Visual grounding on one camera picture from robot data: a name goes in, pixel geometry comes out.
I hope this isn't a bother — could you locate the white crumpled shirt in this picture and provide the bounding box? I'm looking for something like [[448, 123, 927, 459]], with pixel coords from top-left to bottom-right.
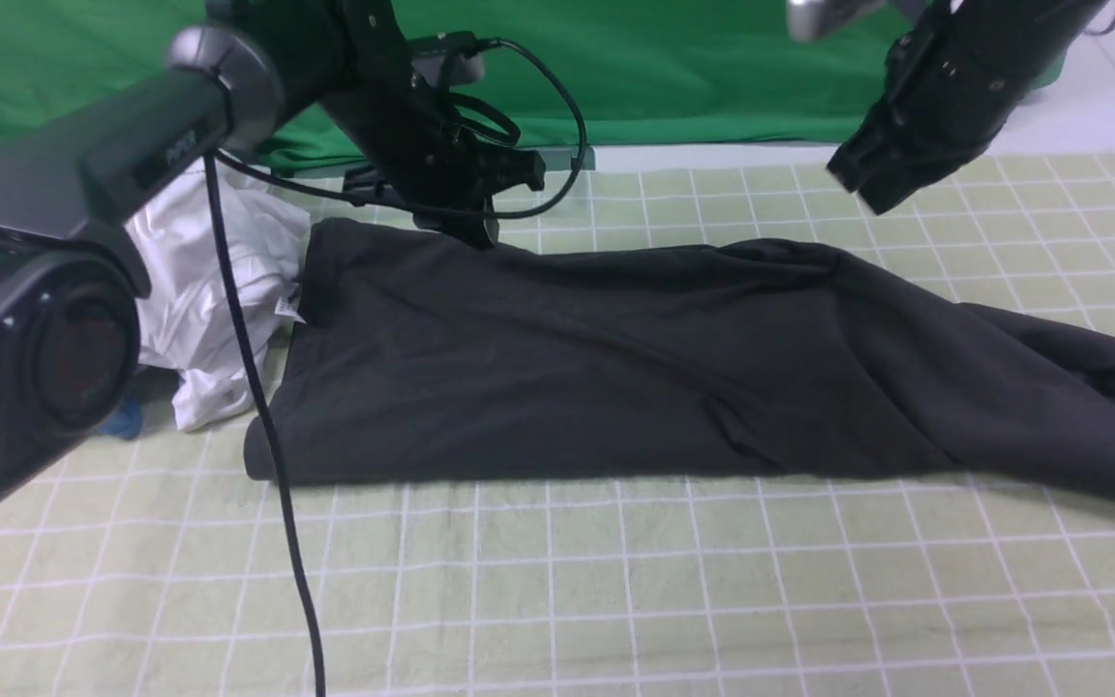
[[127, 162, 313, 432]]

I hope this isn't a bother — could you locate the green backdrop cloth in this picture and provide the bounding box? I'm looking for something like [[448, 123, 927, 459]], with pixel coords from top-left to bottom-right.
[[0, 0, 1079, 175]]

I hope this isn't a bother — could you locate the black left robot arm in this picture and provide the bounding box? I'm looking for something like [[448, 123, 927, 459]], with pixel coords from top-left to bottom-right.
[[0, 1, 884, 503]]

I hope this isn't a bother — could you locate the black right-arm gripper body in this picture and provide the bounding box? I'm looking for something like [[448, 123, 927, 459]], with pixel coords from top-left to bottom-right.
[[867, 1, 1105, 165]]

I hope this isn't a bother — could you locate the dark gray long-sleeve shirt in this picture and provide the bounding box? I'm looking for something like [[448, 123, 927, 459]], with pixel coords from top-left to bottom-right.
[[269, 217, 1115, 501]]

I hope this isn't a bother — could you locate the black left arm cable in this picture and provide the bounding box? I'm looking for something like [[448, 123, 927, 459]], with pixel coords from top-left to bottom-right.
[[201, 37, 589, 697]]

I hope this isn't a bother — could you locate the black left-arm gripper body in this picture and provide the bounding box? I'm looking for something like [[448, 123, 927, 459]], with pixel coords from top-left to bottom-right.
[[321, 1, 496, 217]]

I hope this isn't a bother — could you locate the light green grid mat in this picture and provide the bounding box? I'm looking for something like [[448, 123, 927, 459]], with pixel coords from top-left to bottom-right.
[[0, 153, 1115, 696]]

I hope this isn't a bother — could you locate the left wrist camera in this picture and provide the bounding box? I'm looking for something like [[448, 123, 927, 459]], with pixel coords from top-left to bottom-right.
[[407, 31, 489, 89]]

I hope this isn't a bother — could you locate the blue crumpled garment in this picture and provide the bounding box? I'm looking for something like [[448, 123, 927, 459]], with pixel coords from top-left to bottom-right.
[[97, 394, 143, 441]]

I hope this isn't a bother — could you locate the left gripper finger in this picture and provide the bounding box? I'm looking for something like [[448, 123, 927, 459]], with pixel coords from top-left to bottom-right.
[[417, 204, 500, 251], [479, 145, 546, 195]]

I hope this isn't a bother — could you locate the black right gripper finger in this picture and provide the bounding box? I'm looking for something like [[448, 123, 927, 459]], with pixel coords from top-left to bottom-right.
[[859, 145, 987, 215], [825, 130, 904, 194]]

